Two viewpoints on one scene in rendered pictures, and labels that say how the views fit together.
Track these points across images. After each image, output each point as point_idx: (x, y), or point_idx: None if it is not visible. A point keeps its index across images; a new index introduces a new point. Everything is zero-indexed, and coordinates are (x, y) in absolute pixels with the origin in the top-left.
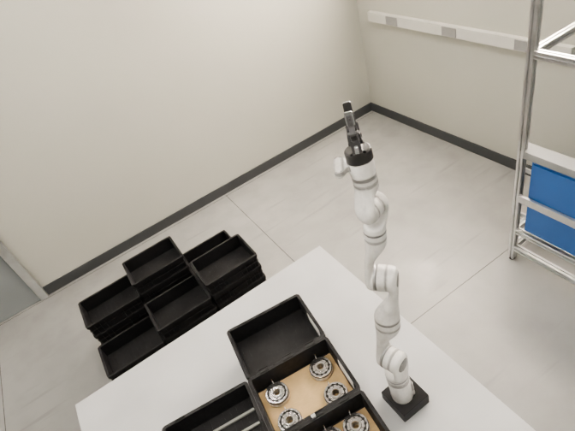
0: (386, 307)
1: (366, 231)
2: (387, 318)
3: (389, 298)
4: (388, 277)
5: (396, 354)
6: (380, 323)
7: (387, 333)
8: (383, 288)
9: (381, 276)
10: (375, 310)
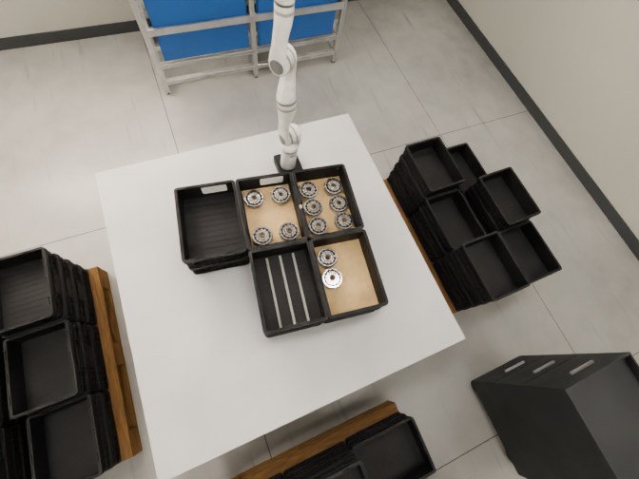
0: (291, 85)
1: (289, 0)
2: (295, 93)
3: (293, 73)
4: (292, 49)
5: (293, 126)
6: (292, 102)
7: (296, 106)
8: (294, 63)
9: (289, 53)
10: (280, 100)
